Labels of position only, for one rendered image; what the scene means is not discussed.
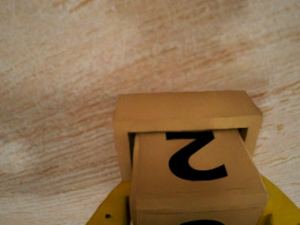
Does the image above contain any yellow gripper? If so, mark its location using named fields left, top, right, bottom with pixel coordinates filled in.
left=85, top=173, right=300, bottom=225

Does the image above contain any tan wooden tray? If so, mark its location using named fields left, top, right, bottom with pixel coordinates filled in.
left=112, top=90, right=263, bottom=181

